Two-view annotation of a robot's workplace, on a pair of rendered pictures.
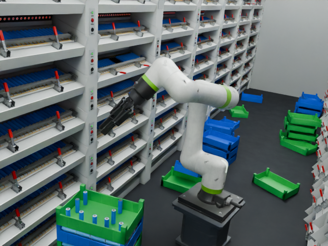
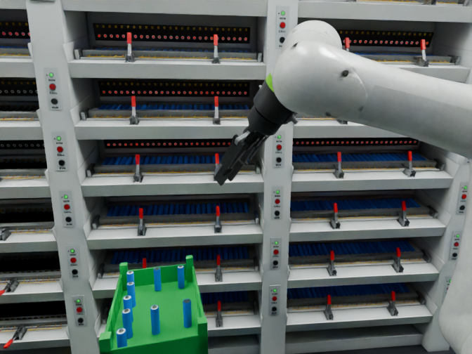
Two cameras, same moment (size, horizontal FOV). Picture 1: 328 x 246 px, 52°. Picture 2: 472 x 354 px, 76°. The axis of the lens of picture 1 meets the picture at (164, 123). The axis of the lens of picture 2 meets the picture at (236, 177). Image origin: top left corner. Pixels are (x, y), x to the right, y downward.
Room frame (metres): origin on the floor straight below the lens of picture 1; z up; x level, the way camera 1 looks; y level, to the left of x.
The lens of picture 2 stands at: (0.99, -0.43, 0.96)
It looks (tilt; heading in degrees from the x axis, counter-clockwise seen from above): 12 degrees down; 60
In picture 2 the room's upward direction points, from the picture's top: straight up
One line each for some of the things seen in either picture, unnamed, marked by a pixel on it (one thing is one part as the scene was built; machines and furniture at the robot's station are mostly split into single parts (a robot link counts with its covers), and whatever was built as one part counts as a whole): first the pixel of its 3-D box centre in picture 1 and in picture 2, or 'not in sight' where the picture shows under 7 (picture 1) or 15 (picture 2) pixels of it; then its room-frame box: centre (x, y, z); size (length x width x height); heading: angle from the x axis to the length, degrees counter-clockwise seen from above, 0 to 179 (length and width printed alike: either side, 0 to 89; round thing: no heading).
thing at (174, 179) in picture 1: (184, 181); not in sight; (2.25, -0.20, 0.04); 0.30 x 0.20 x 0.08; 66
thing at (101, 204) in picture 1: (101, 211); (157, 302); (1.15, 0.22, 0.52); 0.30 x 0.20 x 0.08; 74
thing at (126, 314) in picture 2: (106, 224); (127, 323); (1.07, 0.19, 0.52); 0.02 x 0.02 x 0.06
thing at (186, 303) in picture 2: (120, 206); (187, 313); (1.20, 0.15, 0.52); 0.02 x 0.02 x 0.06
